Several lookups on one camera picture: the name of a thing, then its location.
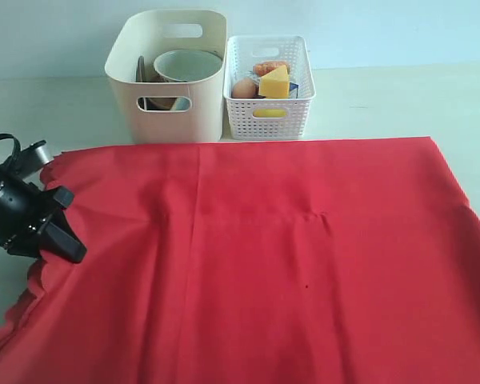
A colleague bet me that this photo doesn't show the cream plastic bin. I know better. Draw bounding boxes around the cream plastic bin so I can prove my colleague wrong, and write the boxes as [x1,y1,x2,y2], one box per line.
[105,10,227,143]

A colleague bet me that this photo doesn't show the red tablecloth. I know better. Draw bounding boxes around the red tablecloth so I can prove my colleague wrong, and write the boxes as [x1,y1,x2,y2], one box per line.
[0,138,480,383]

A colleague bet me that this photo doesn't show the yellow cheese wedge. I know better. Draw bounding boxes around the yellow cheese wedge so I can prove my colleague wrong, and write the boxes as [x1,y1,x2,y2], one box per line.
[258,65,290,99]

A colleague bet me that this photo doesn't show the small milk carton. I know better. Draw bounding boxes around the small milk carton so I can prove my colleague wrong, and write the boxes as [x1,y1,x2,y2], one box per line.
[288,82,299,98]

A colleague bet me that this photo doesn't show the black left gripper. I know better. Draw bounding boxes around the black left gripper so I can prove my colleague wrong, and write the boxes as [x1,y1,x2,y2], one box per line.
[0,171,87,264]

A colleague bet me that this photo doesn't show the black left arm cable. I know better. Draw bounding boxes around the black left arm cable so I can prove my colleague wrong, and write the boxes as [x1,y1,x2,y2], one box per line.
[0,133,23,177]

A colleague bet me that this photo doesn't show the fried chicken piece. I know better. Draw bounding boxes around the fried chicken piece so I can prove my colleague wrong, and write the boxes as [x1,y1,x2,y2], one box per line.
[253,61,290,77]

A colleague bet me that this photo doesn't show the brown wooden plate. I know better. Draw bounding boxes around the brown wooden plate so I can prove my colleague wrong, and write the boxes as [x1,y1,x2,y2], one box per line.
[135,56,176,110]

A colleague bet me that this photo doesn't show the stainless steel cup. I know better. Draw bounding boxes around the stainless steel cup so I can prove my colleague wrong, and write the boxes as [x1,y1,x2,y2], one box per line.
[170,97,190,111]

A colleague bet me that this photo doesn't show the white perforated plastic basket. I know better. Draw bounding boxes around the white perforated plastic basket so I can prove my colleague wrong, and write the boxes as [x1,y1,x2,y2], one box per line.
[223,35,316,141]

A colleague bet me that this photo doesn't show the brown egg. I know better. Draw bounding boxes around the brown egg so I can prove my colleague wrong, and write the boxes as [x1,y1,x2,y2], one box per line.
[231,78,258,99]

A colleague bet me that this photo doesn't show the yellow lemon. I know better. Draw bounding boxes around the yellow lemon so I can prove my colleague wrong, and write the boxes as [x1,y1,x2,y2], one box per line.
[253,109,286,118]

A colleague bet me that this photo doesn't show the pale green ceramic bowl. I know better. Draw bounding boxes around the pale green ceramic bowl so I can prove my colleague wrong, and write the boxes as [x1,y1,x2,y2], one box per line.
[153,49,222,82]

